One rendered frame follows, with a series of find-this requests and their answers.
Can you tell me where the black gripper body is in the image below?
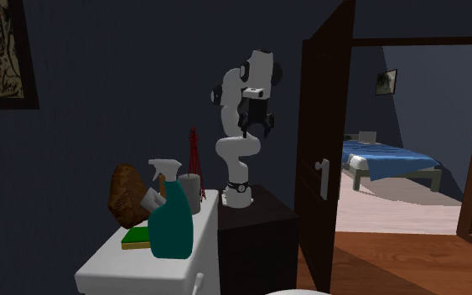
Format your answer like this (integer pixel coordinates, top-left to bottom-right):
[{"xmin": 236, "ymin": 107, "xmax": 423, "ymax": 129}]
[{"xmin": 239, "ymin": 97, "xmax": 271, "ymax": 126}]

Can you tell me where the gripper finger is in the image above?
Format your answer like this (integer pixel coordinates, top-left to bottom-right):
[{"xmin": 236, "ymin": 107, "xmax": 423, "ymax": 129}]
[
  {"xmin": 236, "ymin": 112, "xmax": 250, "ymax": 139},
  {"xmin": 262, "ymin": 112, "xmax": 277, "ymax": 139}
]

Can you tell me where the dark brown open door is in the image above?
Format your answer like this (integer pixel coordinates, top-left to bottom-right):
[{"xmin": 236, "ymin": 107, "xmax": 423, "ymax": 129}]
[{"xmin": 293, "ymin": 0, "xmax": 357, "ymax": 295}]

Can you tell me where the grey cylinder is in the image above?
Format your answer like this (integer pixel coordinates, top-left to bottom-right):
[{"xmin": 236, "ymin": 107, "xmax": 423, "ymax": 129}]
[{"xmin": 177, "ymin": 173, "xmax": 203, "ymax": 216}]

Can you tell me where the dark robot stand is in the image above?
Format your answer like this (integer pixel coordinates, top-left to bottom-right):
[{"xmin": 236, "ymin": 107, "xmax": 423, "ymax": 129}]
[{"xmin": 217, "ymin": 184, "xmax": 301, "ymax": 295}]

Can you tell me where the bed with blue blanket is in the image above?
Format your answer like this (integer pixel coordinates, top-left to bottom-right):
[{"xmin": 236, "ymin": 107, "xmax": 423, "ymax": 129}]
[{"xmin": 340, "ymin": 130, "xmax": 443, "ymax": 194}]

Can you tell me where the teal spray bottle white trigger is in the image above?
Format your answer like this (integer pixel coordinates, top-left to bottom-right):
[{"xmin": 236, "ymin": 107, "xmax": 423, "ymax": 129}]
[{"xmin": 147, "ymin": 158, "xmax": 195, "ymax": 261}]

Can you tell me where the brown rough lump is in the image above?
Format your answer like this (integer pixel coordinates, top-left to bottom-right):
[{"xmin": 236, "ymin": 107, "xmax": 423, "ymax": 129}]
[{"xmin": 106, "ymin": 163, "xmax": 153, "ymax": 230}]

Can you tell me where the green and yellow sponge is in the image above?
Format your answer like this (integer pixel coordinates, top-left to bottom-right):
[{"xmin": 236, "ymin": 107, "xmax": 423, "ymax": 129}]
[{"xmin": 121, "ymin": 225, "xmax": 152, "ymax": 251}]

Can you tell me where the white toilet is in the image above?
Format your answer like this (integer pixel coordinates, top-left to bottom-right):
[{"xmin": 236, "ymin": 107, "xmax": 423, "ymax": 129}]
[{"xmin": 75, "ymin": 189, "xmax": 330, "ymax": 295}]

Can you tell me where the grey brush with brown handle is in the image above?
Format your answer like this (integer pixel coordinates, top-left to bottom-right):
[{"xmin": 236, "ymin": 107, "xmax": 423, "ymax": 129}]
[{"xmin": 138, "ymin": 173, "xmax": 168, "ymax": 214}]

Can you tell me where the small dark-framed wall picture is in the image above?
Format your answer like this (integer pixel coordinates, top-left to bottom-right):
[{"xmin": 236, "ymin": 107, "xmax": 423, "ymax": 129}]
[{"xmin": 374, "ymin": 68, "xmax": 399, "ymax": 96}]

